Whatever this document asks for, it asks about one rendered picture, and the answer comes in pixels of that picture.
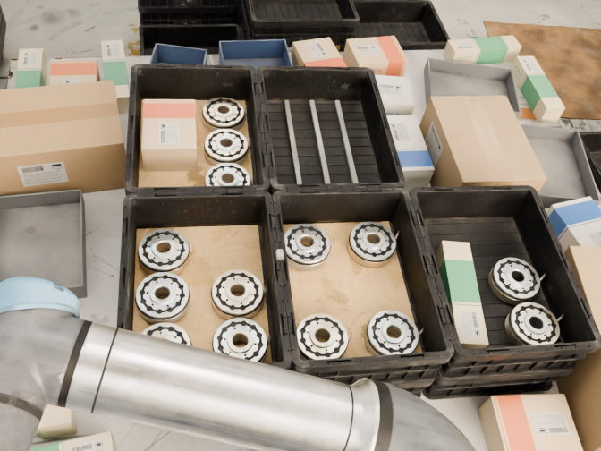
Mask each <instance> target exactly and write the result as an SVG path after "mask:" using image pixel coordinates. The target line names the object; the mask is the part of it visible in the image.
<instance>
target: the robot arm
mask: <svg viewBox="0 0 601 451"><path fill-rule="evenodd" d="M79 312H80V302H79V300H78V298H77V297H76V296H75V294H73V293H72V292H71V291H70V290H68V289H67V288H65V287H62V286H58V285H54V283H53V282H52V281H49V280H45V279H42V278H38V277H11V278H8V279H6V280H4V281H3V282H1V283H0V451H30V448H31V445H32V442H33V440H34V438H35V435H36V432H37V429H38V425H39V423H40V421H41V418H42V415H43V413H44V411H45V408H46V406H47V404H51V405H55V406H59V407H63V408H67V409H72V410H76V411H80V412H85V413H92V414H96V415H100V416H105V417H108V418H113V419H117V420H121V421H128V422H133V423H138V424H141V425H146V426H149V427H154V428H159V429H162V430H170V431H174V432H178V433H182V434H187V435H191V436H195V437H199V438H207V439H211V440H215V441H219V442H224V443H228V444H232V445H236V446H240V447H248V448H252V449H257V450H260V451H476V449H475V448H474V446H473V445H471V443H470V442H469V440H468V439H467V438H466V437H465V436H464V434H463V433H462V432H461V431H460V430H459V429H458V428H457V427H456V426H455V425H454V424H453V423H452V422H451V421H450V420H449V419H448V418H447V417H446V416H444V415H443V414H442V413H440V412H439V411H438V410H437V409H436V408H435V407H433V406H432V405H430V404H429V403H427V402H426V401H424V400H423V399H421V398H419V397H417V396H415V395H413V394H412V393H411V392H408V391H406V390H404V389H402V388H399V387H397V386H394V385H391V384H388V383H385V382H381V381H377V380H374V379H367V378H362V379H359V380H358V381H356V382H355V383H353V384H352V385H347V384H343V383H340V382H336V381H332V380H329V379H322V378H319V377H315V376H311V375H308V374H304V373H300V372H297V371H292V370H286V369H282V368H278V367H275V366H271V365H267V364H264V363H260V362H254V361H250V360H246V359H242V358H239V357H234V356H231V355H227V354H223V353H217V352H213V351H209V350H206V349H202V348H198V347H195V346H191V345H185V344H180V343H176V342H173V341H169V340H165V339H162V338H158V337H154V336H148V335H144V334H141V333H137V332H133V331H130V330H125V329H121V328H115V327H111V326H108V325H104V324H100V323H97V322H92V321H88V320H85V319H80V314H79Z"/></svg>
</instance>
